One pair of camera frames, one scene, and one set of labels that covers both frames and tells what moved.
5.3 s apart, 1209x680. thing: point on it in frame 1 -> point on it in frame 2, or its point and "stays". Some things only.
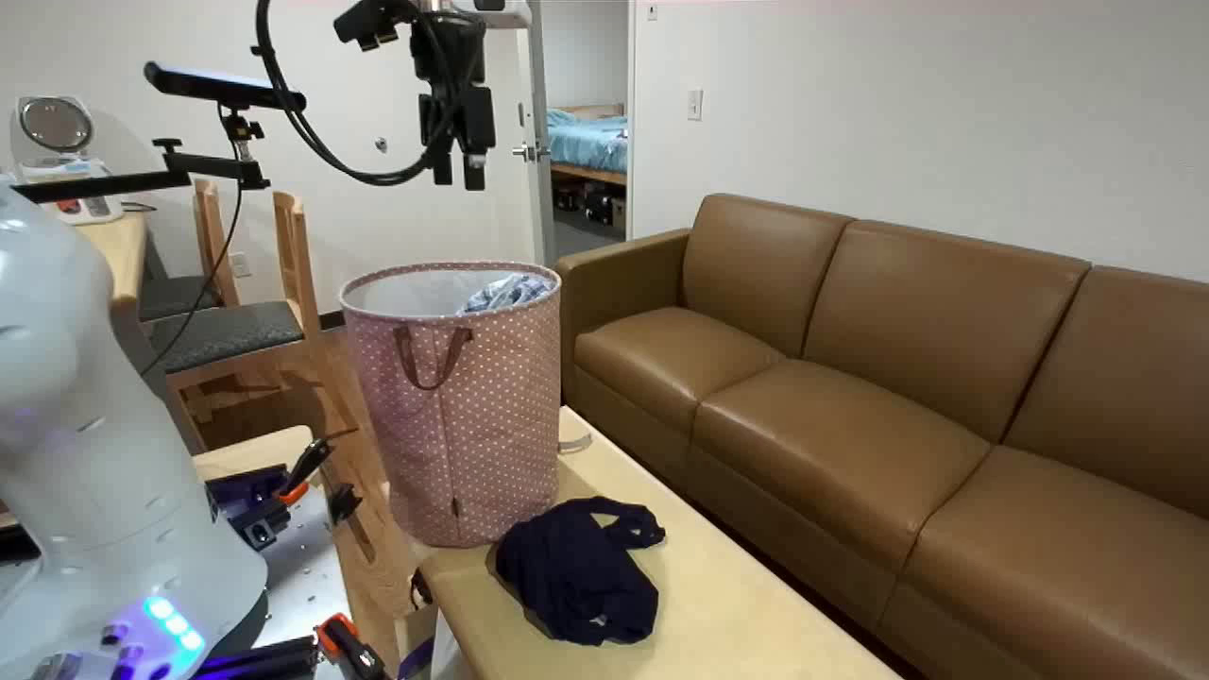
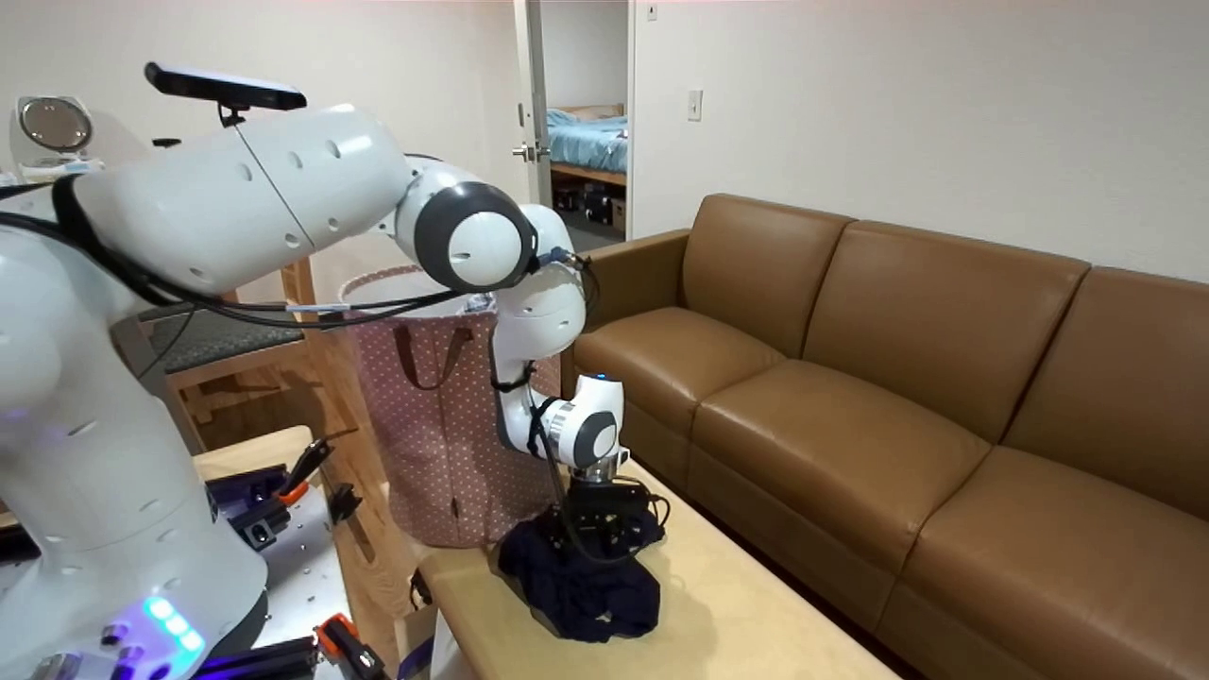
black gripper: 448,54 -> 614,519
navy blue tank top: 572,567 stays
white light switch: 696,104 stays
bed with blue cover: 588,140 stays
